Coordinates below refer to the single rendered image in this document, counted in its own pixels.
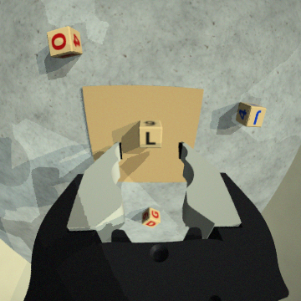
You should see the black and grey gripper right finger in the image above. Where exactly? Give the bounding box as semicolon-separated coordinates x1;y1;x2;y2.
178;142;289;300

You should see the tan mat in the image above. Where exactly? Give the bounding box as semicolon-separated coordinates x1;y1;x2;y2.
82;85;204;182

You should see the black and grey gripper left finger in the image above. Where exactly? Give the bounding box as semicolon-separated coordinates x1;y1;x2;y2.
24;142;125;301

